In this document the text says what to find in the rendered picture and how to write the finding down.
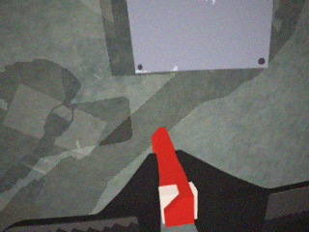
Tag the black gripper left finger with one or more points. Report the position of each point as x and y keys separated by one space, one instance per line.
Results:
x=136 y=208

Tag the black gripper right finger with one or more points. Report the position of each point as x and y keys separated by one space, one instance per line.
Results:
x=229 y=204

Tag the grey sloped panel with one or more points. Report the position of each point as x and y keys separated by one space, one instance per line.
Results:
x=194 y=35

